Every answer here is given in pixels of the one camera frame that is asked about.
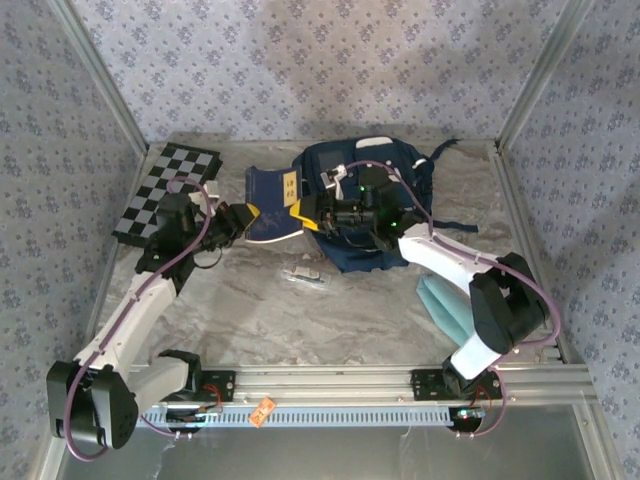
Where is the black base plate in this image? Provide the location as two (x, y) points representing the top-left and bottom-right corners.
(164, 368), (237, 404)
(410, 368), (504, 402)

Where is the right aluminium frame post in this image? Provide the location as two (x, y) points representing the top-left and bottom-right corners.
(494, 0), (599, 154)

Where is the right controller board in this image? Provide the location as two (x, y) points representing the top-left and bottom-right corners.
(448, 405), (487, 434)

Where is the light teal cloth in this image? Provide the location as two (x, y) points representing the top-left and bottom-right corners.
(417, 274), (476, 346)

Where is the clear plastic pencil case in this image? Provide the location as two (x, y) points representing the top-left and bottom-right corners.
(280, 263), (327, 287)

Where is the aluminium frame post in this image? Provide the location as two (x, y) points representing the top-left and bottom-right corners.
(47, 0), (150, 154)
(494, 0), (599, 154)

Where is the left aluminium frame post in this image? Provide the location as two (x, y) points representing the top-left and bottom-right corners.
(47, 0), (150, 154)

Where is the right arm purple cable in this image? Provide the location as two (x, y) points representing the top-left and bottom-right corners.
(339, 159), (561, 441)

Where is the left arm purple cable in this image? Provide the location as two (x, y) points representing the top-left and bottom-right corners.
(63, 175), (214, 460)

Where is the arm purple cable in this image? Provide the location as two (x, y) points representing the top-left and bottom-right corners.
(339, 159), (561, 441)
(63, 175), (214, 460)

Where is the aluminium side rail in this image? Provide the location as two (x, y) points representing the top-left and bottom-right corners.
(492, 142), (574, 366)

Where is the left controller board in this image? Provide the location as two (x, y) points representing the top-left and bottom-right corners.
(166, 405), (225, 432)

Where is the controller board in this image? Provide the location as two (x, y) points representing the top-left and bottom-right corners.
(166, 405), (225, 432)
(448, 405), (487, 434)

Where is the grey slotted cable duct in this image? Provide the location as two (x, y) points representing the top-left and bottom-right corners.
(134, 403), (489, 430)

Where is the navy blue backpack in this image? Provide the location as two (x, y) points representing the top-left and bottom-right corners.
(290, 135), (479, 275)

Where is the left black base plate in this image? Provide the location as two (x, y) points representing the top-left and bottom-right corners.
(164, 368), (237, 404)

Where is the blue book with yellow label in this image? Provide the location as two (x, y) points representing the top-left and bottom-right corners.
(243, 167), (306, 245)

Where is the orange paper tag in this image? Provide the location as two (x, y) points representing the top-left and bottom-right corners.
(248, 396), (278, 429)

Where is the black and grey chessboard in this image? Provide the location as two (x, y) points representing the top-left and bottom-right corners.
(110, 142), (223, 246)

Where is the aluminium front rail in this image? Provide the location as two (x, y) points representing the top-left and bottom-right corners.
(54, 363), (599, 407)

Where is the grey metal panel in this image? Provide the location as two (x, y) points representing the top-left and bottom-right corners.
(37, 399), (621, 480)

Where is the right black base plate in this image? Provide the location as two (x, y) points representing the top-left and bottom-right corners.
(410, 368), (504, 402)

